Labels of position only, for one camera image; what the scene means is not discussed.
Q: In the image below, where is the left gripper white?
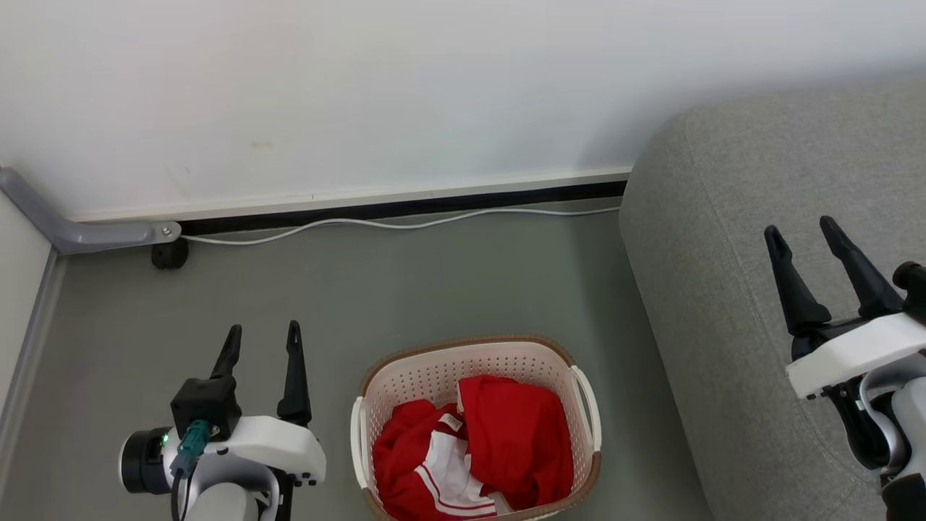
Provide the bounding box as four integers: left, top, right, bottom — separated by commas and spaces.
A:
205, 320, 327, 487

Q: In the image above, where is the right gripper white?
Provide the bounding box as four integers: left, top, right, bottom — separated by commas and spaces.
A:
764, 215, 926, 401

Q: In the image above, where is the red white clothing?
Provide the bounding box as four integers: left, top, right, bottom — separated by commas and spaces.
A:
372, 373, 577, 521

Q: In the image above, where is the cream perforated laundry basket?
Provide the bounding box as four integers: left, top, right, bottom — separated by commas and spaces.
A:
350, 334, 603, 521

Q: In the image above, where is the grey fabric sofa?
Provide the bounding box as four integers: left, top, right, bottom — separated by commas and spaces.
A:
618, 72, 926, 521

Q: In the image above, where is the black round rubber foot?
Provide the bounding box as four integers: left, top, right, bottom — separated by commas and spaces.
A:
150, 238, 191, 271

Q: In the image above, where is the white baseboard trim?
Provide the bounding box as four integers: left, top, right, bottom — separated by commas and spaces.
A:
68, 167, 634, 223

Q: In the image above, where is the grey baseboard strip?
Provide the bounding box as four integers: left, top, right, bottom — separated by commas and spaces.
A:
0, 246, 68, 453

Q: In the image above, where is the teal cable connector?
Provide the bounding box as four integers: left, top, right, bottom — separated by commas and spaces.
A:
169, 420, 212, 479

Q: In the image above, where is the thin black camera cable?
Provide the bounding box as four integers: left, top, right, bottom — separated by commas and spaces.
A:
171, 470, 192, 521

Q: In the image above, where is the white power cable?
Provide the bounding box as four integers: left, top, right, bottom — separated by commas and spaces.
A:
180, 206, 622, 247

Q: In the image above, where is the grey metal bracket bar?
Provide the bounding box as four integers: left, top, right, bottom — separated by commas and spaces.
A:
0, 164, 182, 256

